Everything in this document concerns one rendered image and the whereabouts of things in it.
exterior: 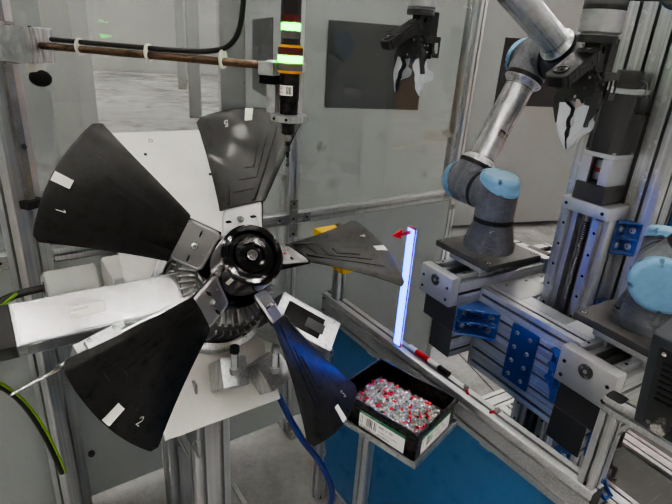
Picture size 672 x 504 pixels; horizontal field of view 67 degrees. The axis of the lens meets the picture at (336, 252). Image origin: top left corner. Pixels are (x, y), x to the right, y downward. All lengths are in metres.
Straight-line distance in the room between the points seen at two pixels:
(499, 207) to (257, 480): 1.38
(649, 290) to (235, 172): 0.84
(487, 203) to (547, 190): 3.94
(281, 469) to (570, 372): 1.31
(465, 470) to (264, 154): 0.87
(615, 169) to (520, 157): 3.72
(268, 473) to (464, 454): 1.05
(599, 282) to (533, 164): 3.77
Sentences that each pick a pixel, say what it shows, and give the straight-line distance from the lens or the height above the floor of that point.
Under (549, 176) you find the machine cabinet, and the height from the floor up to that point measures 0.52.
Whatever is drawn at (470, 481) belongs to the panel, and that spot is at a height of 0.64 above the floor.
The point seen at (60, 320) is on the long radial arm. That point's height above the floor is 1.11.
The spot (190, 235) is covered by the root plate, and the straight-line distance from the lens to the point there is 0.96.
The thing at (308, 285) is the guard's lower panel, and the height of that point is 0.69.
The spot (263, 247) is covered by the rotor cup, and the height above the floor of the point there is 1.23.
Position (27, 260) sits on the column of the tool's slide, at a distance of 1.47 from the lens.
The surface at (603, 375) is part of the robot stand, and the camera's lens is 1.22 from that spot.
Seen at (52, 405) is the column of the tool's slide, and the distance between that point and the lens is 1.68.
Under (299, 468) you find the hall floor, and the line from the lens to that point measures 2.21.
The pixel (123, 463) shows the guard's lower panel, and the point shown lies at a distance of 2.11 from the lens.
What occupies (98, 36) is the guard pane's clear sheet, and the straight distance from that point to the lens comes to 1.56.
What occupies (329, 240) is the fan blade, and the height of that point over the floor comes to 1.18.
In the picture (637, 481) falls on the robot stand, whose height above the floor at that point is 0.21.
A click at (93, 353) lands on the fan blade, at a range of 0.84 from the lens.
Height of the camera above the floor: 1.58
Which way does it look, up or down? 22 degrees down
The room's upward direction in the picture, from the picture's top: 4 degrees clockwise
